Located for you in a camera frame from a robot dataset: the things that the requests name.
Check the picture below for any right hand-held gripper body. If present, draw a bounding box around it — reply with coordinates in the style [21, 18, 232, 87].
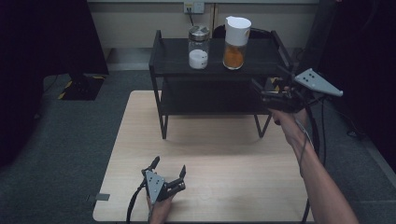
[259, 67, 344, 114]

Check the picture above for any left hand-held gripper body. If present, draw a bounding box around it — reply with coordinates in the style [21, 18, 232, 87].
[141, 169, 187, 205]

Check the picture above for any black two-tier shelf rack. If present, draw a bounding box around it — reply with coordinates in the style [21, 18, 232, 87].
[148, 29, 294, 140]

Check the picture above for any glass jar with white lid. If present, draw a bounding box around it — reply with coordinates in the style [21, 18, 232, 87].
[222, 15, 252, 71]

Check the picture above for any glass jar with silver lid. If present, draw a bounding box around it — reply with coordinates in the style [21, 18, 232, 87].
[187, 24, 211, 70]

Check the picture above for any person's left hand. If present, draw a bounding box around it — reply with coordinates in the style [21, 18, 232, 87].
[146, 195, 176, 224]

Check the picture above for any person's right hand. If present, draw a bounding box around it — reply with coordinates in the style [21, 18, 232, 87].
[268, 106, 311, 148]

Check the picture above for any black upright stand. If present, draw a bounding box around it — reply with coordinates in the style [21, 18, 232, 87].
[295, 0, 340, 80]

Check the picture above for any dark curtain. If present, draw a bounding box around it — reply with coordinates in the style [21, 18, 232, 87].
[320, 0, 396, 173]
[0, 0, 110, 169]

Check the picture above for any black stand base striped tape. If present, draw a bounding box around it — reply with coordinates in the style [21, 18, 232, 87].
[57, 74, 106, 102]

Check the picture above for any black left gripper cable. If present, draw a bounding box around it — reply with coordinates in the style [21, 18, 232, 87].
[125, 179, 148, 224]

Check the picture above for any black floor cable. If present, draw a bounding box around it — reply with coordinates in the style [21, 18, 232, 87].
[320, 98, 329, 167]

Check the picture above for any grey metal table bracket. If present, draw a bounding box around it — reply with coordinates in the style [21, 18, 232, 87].
[86, 192, 111, 203]

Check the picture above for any black wall socket cable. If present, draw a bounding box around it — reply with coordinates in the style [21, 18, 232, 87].
[186, 7, 196, 27]

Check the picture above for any white wall socket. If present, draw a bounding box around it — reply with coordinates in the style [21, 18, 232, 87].
[183, 1, 205, 15]

